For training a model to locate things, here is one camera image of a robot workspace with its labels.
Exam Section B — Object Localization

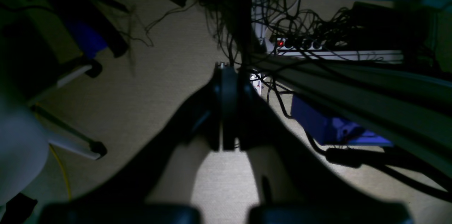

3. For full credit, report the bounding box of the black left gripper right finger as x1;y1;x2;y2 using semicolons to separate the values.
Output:
223;64;387;211

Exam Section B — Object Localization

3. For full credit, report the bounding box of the white power strip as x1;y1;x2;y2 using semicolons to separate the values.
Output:
252;0;404;65

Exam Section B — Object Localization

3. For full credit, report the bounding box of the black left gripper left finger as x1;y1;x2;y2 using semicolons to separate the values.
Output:
81;65;226;206

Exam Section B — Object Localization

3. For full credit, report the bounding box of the blue box on floor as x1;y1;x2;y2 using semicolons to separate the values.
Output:
291;96;394;147

